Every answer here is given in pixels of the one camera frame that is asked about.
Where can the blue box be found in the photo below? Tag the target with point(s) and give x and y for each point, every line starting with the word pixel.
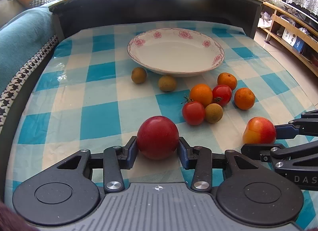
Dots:
pixel 299 45

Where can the orange mandarin with calyx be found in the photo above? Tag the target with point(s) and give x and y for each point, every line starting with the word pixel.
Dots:
pixel 227 80

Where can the wooden television stand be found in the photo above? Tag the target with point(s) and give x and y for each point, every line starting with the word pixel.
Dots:
pixel 293 54

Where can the brown longan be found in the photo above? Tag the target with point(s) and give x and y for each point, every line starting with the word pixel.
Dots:
pixel 139 75
pixel 213 113
pixel 167 83

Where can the blue white checked tablecloth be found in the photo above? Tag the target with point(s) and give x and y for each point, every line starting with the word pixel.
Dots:
pixel 87 91

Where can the dark red clothing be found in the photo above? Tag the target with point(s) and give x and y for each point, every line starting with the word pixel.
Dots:
pixel 12 218

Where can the grey sofa with blue blanket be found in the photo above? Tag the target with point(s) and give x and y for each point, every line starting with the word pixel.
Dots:
pixel 22 47

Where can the red yellow nectarine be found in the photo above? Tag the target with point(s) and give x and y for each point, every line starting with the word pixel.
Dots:
pixel 259 130

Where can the white box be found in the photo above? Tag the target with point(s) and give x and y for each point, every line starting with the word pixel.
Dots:
pixel 288 35

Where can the smooth bright orange mandarin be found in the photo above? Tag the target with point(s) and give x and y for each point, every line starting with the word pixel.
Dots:
pixel 201 94

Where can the white crumpled paper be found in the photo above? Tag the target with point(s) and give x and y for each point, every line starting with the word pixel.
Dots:
pixel 263 20

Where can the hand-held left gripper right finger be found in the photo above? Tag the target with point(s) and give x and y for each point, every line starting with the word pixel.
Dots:
pixel 183 152

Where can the textured orange mandarin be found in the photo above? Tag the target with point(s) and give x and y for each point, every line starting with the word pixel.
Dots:
pixel 244 98

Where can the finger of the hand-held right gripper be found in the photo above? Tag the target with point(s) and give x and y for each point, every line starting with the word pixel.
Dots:
pixel 285 131
pixel 251 149

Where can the red cherry tomato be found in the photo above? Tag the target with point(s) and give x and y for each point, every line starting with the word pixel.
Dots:
pixel 222 94
pixel 193 112

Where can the black white houndstooth trim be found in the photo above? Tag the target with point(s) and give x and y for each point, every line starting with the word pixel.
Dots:
pixel 22 76

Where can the white plate with pink flowers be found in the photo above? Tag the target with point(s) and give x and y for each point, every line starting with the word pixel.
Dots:
pixel 176 54

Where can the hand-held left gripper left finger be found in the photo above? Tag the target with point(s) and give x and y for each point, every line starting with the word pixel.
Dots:
pixel 133 150

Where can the dark red nectarine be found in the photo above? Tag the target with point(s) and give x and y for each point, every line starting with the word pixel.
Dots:
pixel 157 137

